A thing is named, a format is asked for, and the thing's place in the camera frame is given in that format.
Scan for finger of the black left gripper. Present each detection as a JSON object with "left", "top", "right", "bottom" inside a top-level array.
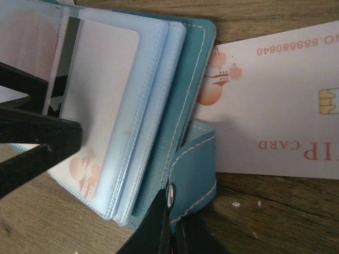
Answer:
[{"left": 1, "top": 63, "right": 83, "bottom": 197}]

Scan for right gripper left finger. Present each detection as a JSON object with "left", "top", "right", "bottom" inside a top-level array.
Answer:
[{"left": 120, "top": 189, "right": 172, "bottom": 254}]

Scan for white striped sunset card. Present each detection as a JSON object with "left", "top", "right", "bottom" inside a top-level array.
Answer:
[{"left": 49, "top": 17, "right": 140, "bottom": 213}]

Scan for white VIP sunset card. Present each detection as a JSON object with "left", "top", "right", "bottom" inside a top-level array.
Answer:
[{"left": 194, "top": 21, "right": 338, "bottom": 179}]

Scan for teal card holder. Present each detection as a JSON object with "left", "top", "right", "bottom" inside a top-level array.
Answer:
[{"left": 1, "top": 1, "right": 216, "bottom": 229}]

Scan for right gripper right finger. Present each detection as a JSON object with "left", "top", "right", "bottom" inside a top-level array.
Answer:
[{"left": 174, "top": 213, "right": 228, "bottom": 254}]

